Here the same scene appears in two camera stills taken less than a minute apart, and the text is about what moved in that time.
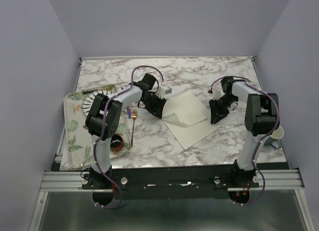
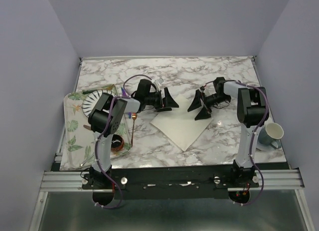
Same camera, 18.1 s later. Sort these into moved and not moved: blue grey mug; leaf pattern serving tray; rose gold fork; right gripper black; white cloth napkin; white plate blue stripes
Moved: right gripper black; white cloth napkin
Not moved: rose gold fork; white plate blue stripes; blue grey mug; leaf pattern serving tray
